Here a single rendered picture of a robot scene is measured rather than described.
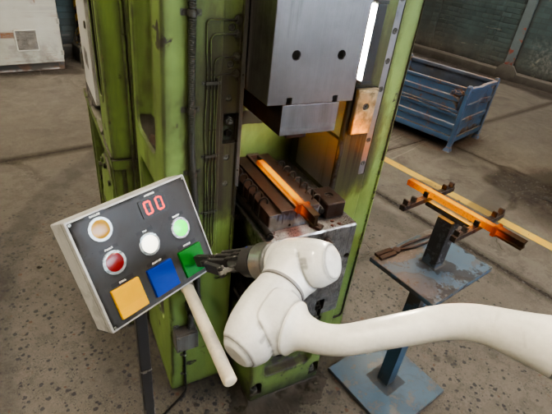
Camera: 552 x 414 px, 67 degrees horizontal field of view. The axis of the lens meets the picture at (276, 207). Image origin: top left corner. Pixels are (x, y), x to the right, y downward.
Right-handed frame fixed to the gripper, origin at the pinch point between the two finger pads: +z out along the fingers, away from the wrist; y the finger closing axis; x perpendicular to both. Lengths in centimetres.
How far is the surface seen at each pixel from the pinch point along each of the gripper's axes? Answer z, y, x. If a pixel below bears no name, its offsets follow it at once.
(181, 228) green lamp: 5.1, 0.2, 9.3
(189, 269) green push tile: 4.8, -2.5, -1.6
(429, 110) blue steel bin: 93, 407, -25
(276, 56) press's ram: -17, 32, 44
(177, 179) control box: 5.5, 4.5, 21.9
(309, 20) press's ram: -25, 40, 50
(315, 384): 38, 59, -97
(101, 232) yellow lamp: 5.1, -20.2, 17.4
